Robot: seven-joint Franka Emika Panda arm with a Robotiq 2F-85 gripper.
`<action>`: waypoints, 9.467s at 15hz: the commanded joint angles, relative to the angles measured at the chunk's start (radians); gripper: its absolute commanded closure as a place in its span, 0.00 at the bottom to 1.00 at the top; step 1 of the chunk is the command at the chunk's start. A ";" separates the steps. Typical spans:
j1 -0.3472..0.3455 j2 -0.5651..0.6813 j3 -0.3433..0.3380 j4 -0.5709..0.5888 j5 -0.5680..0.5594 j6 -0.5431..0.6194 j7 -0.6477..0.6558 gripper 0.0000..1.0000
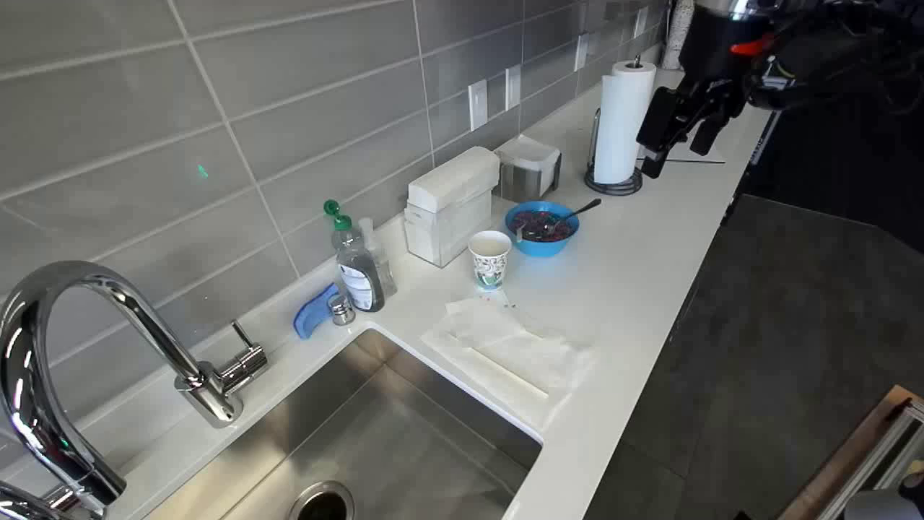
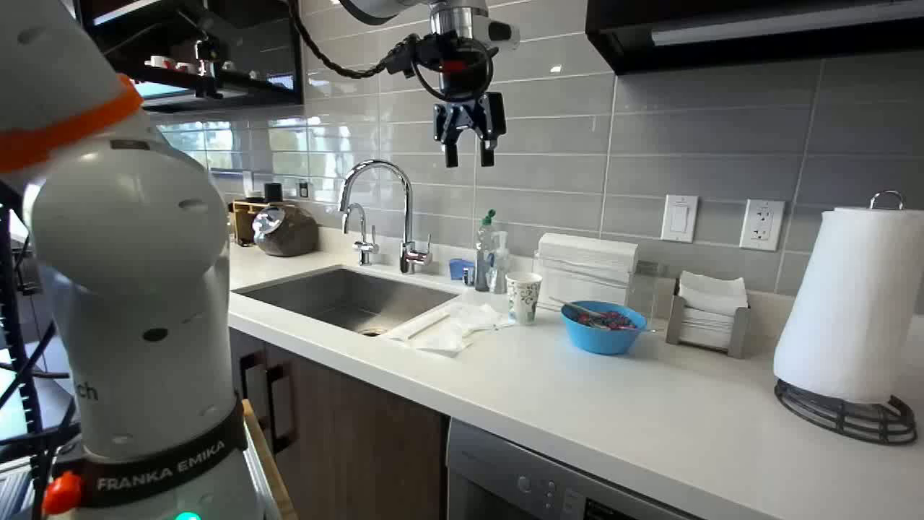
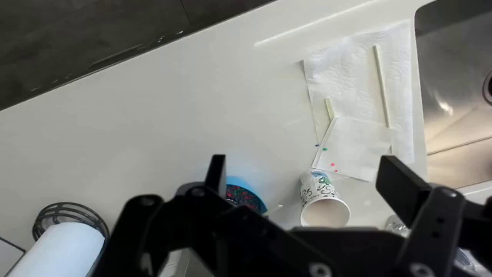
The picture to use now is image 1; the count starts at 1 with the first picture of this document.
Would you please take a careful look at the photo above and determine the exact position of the chrome kitchen faucet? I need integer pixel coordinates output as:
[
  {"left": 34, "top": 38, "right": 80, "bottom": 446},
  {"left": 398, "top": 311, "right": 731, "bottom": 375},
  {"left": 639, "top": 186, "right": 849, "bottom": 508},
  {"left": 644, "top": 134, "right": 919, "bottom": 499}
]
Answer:
[{"left": 0, "top": 259, "right": 268, "bottom": 518}]

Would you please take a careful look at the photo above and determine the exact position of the wooden metal cart corner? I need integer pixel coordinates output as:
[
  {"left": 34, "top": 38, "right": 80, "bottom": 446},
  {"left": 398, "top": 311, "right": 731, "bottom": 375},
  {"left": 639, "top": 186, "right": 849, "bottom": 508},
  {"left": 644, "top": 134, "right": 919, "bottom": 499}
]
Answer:
[{"left": 780, "top": 388, "right": 924, "bottom": 520}]

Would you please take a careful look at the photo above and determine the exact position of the stainless steel sink basin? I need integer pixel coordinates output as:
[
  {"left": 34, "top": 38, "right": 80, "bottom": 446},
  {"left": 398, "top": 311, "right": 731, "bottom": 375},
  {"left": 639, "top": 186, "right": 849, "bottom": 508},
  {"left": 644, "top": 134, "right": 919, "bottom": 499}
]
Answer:
[{"left": 146, "top": 332, "right": 542, "bottom": 520}]

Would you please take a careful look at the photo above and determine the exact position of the blue sponge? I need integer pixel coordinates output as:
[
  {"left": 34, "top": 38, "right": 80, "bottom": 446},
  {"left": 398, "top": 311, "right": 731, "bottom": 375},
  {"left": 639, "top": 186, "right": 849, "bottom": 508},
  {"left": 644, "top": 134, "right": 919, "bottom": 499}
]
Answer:
[{"left": 292, "top": 283, "right": 337, "bottom": 337}]

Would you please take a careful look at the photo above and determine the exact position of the white wall outlet left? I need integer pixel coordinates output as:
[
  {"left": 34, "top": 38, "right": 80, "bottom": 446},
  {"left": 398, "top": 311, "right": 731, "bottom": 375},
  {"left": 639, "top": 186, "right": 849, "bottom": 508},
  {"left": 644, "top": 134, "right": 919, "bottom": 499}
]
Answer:
[{"left": 468, "top": 79, "right": 488, "bottom": 131}]

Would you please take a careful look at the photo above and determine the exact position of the dark spoon in bowl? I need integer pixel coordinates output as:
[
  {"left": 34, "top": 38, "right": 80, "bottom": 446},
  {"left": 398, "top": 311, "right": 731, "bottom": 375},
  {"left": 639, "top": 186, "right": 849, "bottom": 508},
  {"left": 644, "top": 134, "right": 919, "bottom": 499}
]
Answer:
[{"left": 551, "top": 196, "right": 604, "bottom": 222}]

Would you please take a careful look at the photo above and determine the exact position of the metal napkin holder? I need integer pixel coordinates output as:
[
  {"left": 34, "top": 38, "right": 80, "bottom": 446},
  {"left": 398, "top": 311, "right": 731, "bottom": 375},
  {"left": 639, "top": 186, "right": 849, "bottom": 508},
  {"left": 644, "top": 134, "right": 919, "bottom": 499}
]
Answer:
[{"left": 496, "top": 137, "right": 561, "bottom": 203}]

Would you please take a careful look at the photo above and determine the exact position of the blue bowl with food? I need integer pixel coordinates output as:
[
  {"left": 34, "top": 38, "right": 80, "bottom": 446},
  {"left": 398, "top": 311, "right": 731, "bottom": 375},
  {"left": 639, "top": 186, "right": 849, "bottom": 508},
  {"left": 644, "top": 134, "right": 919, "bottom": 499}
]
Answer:
[{"left": 504, "top": 200, "right": 579, "bottom": 257}]

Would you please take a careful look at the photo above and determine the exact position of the paper cup with print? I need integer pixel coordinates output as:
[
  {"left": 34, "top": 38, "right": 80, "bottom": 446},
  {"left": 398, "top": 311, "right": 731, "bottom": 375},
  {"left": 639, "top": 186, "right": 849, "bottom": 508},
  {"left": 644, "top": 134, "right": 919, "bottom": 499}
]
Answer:
[{"left": 468, "top": 231, "right": 510, "bottom": 290}]

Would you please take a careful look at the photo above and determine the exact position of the small metal sink stopper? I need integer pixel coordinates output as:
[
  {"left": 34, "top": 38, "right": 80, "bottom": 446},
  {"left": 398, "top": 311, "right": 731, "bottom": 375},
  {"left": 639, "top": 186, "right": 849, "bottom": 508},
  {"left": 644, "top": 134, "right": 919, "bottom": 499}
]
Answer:
[{"left": 325, "top": 294, "right": 354, "bottom": 326}]

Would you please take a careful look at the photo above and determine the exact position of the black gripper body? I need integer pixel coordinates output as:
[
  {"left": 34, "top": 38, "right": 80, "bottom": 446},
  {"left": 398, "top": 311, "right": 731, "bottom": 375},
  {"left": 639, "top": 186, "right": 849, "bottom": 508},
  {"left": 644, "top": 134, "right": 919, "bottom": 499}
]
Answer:
[{"left": 634, "top": 79, "right": 744, "bottom": 180}]

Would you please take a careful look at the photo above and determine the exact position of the green-capped dish soap bottle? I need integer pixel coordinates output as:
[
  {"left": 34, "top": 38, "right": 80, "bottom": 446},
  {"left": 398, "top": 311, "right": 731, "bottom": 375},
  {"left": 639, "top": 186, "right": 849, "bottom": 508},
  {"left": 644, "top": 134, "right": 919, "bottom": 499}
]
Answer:
[{"left": 324, "top": 200, "right": 383, "bottom": 311}]

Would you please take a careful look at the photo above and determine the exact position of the white paper towel dispenser box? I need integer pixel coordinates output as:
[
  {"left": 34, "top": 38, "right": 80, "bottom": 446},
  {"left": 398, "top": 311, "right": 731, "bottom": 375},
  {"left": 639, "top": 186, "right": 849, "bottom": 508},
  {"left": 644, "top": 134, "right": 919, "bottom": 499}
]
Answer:
[{"left": 402, "top": 147, "right": 499, "bottom": 267}]

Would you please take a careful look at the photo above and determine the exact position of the white wall outlet right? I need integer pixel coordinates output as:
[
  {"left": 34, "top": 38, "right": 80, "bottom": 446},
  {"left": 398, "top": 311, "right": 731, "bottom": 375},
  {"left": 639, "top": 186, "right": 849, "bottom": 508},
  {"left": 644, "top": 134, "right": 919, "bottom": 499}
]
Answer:
[{"left": 504, "top": 67, "right": 520, "bottom": 109}]

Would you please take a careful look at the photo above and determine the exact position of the white wall outlet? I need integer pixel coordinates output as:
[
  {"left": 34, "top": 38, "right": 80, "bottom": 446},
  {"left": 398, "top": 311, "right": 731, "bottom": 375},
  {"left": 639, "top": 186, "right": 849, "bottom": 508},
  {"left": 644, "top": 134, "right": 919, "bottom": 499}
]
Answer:
[
  {"left": 504, "top": 67, "right": 520, "bottom": 109},
  {"left": 468, "top": 79, "right": 488, "bottom": 131}
]

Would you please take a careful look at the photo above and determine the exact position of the white paper towel roll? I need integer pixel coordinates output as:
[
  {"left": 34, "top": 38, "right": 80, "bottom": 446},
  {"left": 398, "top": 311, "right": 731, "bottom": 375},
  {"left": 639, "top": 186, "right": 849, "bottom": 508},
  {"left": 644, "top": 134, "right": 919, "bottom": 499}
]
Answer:
[{"left": 587, "top": 60, "right": 656, "bottom": 196}]

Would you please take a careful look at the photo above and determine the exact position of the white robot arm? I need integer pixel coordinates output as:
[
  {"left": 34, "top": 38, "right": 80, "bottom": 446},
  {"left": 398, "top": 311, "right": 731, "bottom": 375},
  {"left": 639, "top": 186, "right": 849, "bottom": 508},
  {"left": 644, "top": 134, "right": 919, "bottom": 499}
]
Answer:
[{"left": 634, "top": 0, "right": 924, "bottom": 180}]

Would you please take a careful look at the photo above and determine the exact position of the white folded cloth towel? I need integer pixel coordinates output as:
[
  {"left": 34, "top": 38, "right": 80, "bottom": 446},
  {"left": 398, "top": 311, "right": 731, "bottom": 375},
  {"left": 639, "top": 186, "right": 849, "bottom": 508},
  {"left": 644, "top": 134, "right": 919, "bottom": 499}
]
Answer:
[{"left": 422, "top": 298, "right": 592, "bottom": 430}]

